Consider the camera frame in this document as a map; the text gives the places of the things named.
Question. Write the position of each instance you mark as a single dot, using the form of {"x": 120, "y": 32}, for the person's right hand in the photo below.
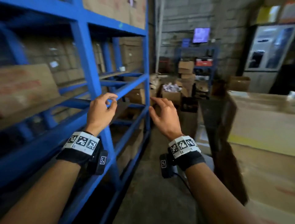
{"x": 167, "y": 120}

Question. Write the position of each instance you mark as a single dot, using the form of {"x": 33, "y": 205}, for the person's left hand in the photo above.
{"x": 98, "y": 115}

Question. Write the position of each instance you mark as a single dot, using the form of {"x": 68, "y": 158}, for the person's left thumb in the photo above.
{"x": 113, "y": 108}

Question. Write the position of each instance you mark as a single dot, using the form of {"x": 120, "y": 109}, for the person's right thumb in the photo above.
{"x": 154, "y": 115}

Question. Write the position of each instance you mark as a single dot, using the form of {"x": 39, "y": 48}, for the person's left forearm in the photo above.
{"x": 43, "y": 193}

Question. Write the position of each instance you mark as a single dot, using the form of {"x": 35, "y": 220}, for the person's right forearm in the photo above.
{"x": 216, "y": 196}

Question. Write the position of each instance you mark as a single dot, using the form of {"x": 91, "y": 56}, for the brown cardboard box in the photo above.
{"x": 239, "y": 83}
{"x": 138, "y": 95}

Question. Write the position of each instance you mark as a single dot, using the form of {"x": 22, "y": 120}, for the open box of packets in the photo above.
{"x": 171, "y": 92}

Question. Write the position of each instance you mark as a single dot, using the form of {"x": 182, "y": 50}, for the right wrist marker band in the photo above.
{"x": 183, "y": 146}

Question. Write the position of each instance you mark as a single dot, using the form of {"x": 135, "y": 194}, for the wrist marker band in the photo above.
{"x": 183, "y": 146}
{"x": 80, "y": 142}

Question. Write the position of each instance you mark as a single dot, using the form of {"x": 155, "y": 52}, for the left wrist marker band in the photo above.
{"x": 80, "y": 142}

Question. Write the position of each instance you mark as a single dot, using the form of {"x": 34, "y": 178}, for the small stacked cardboard boxes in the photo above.
{"x": 186, "y": 69}

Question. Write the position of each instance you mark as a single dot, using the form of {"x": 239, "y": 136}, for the blue metal shelf rack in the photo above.
{"x": 85, "y": 55}

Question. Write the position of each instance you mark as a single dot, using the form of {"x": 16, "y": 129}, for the stack of brown cardboard boxes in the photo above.
{"x": 69, "y": 57}

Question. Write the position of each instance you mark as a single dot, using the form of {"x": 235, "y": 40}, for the small blue shelf unit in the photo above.
{"x": 207, "y": 69}

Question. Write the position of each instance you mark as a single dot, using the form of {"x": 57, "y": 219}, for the dark brown cardboard sheet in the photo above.
{"x": 221, "y": 138}

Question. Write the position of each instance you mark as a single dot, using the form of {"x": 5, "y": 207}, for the red printed cardboard box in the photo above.
{"x": 25, "y": 87}

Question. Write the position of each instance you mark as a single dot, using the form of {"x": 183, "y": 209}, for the cardboard boxes on rack top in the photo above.
{"x": 117, "y": 10}

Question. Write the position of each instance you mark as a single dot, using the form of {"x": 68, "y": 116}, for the large flat cardboard box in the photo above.
{"x": 265, "y": 120}

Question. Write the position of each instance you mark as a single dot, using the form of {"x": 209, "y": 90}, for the glass door cabinet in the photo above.
{"x": 267, "y": 53}

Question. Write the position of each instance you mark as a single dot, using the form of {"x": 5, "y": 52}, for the yellow box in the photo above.
{"x": 268, "y": 14}

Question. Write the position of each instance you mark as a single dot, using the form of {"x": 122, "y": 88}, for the orange box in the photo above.
{"x": 288, "y": 12}

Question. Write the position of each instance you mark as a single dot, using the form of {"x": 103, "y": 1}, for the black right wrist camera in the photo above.
{"x": 165, "y": 165}

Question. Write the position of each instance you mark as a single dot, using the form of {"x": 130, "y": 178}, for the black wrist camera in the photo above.
{"x": 165, "y": 165}
{"x": 99, "y": 162}

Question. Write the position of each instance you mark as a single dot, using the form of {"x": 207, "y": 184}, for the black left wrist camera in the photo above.
{"x": 99, "y": 162}

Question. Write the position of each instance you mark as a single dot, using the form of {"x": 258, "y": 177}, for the grey wall pipe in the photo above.
{"x": 158, "y": 34}

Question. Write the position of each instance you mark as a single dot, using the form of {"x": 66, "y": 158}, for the wall monitor screen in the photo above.
{"x": 201, "y": 35}

